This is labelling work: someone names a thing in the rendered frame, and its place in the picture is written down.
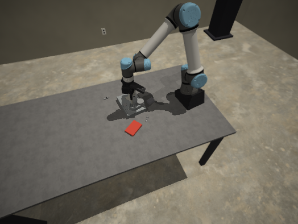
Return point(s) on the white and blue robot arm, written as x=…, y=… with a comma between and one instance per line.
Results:
x=186, y=17

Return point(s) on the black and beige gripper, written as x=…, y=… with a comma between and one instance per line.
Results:
x=126, y=89

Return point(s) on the red flat square plate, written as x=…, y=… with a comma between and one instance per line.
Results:
x=133, y=128

